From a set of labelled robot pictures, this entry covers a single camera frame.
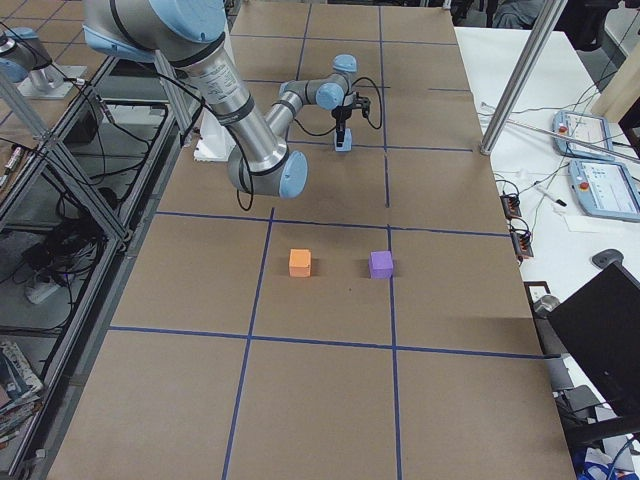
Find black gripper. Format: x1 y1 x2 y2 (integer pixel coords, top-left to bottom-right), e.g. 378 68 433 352
332 92 371 148

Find light blue foam block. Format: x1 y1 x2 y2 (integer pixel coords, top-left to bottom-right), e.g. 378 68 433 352
333 128 352 152

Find second grey robot arm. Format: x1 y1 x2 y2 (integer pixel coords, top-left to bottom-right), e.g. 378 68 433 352
1 27 71 99

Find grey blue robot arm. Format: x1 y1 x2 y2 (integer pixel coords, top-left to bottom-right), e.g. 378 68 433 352
83 1 370 198

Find orange foam block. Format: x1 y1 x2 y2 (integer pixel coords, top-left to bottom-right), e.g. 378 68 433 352
288 249 312 278

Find purple foam block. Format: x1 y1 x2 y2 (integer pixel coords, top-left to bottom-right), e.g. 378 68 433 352
369 250 394 279

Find upper orange connector box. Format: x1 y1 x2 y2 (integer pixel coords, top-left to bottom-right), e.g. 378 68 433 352
500 194 522 219

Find orange connector box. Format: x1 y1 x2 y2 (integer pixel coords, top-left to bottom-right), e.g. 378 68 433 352
510 228 534 261
500 194 522 219

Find white side table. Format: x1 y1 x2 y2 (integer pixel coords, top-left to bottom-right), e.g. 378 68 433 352
455 27 639 301

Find lower orange connector box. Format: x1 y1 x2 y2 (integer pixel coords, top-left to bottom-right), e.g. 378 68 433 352
510 228 534 261

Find black marker pen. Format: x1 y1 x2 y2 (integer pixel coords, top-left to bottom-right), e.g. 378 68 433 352
538 188 567 207

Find upper teach pendant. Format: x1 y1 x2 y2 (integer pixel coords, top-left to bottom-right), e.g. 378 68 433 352
553 110 614 161

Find teach pendant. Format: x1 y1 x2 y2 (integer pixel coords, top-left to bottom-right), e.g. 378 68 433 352
553 110 614 161
568 158 639 223

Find lower teach pendant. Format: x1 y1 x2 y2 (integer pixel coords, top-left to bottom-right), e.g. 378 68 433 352
568 158 639 223

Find black monitor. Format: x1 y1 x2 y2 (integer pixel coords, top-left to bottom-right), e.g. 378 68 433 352
548 262 639 416

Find white power strip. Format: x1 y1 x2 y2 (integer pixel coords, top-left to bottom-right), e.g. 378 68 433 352
24 279 60 305

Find stack of magazines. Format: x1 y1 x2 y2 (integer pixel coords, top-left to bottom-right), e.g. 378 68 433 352
1 338 44 449

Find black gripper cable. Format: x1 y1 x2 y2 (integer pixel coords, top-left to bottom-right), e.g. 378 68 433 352
294 75 387 137

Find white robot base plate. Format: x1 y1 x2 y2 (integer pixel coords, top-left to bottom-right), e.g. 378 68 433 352
193 100 235 163

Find aluminium frame post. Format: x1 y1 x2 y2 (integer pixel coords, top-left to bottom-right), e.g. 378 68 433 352
480 0 567 155

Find aluminium frame rack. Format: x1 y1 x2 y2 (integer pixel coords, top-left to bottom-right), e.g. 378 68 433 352
1 48 199 479

